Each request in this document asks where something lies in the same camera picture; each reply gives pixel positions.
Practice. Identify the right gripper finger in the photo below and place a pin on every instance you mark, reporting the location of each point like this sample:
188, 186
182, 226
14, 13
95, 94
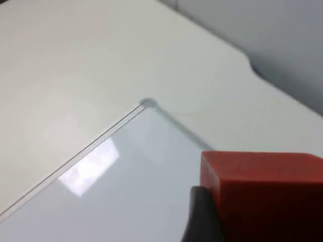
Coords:
202, 221

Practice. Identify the red cube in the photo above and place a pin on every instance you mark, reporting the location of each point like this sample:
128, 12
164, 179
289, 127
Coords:
265, 196

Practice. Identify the grey-framed whiteboard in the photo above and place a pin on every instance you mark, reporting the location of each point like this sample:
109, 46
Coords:
113, 189

